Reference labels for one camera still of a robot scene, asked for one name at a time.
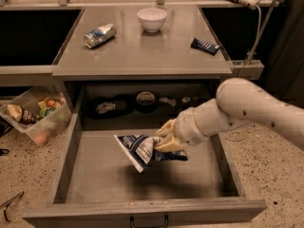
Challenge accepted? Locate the orange fruit in bin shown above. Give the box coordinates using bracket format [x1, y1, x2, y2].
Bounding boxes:
[47, 100, 56, 107]

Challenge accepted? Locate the white bowl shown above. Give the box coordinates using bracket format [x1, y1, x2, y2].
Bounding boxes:
[137, 8, 167, 32]

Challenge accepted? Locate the grey counter cabinet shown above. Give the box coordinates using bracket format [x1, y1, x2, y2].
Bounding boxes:
[51, 4, 235, 112]

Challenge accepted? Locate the crushed silver blue can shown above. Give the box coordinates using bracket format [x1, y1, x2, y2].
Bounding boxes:
[84, 24, 117, 48]

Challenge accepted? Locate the brown chip bag in bin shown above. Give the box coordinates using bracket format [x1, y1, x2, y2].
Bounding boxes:
[7, 104, 37, 125]

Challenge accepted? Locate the black drawer handle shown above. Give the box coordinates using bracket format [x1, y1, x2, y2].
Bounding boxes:
[129, 215, 169, 228]

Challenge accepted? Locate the green snack in bin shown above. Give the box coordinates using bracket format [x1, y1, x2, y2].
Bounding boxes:
[39, 107, 56, 118]

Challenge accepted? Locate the grey open drawer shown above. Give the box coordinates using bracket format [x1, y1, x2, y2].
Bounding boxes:
[23, 87, 267, 228]

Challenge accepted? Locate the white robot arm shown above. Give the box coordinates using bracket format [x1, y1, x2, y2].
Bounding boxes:
[156, 78, 304, 152]

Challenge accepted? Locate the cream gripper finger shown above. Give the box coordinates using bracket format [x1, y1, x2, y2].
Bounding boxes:
[155, 141, 177, 152]
[155, 121, 174, 138]

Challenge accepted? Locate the clear plastic bin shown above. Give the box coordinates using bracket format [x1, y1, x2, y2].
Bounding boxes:
[0, 86, 71, 145]

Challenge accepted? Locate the blue chip bag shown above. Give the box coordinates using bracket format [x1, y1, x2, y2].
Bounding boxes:
[114, 135, 188, 173]

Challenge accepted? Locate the dark blue snack bar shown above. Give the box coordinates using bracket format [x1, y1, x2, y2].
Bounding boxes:
[191, 38, 220, 55]

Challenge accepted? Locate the white cable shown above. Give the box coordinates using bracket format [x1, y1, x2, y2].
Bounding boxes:
[225, 4, 264, 143]

